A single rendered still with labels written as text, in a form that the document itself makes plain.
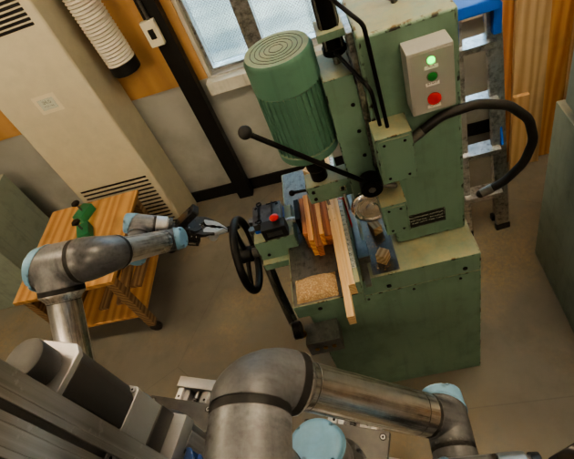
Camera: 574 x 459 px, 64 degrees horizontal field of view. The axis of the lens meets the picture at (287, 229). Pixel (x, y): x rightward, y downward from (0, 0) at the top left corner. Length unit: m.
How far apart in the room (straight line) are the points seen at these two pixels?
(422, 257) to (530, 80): 1.37
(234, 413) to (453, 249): 1.04
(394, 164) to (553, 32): 1.54
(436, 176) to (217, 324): 1.60
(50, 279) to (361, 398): 0.84
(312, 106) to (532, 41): 1.53
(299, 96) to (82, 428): 0.85
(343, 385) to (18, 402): 0.43
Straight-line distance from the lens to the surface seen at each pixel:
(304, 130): 1.22
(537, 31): 2.53
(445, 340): 1.93
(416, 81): 1.10
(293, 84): 1.14
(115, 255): 1.26
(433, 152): 1.32
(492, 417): 2.13
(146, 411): 0.87
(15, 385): 0.56
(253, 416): 0.63
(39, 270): 1.31
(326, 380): 0.73
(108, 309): 2.81
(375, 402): 0.79
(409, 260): 1.51
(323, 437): 1.04
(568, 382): 2.22
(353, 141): 1.28
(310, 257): 1.45
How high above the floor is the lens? 2.01
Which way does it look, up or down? 45 degrees down
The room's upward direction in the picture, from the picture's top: 25 degrees counter-clockwise
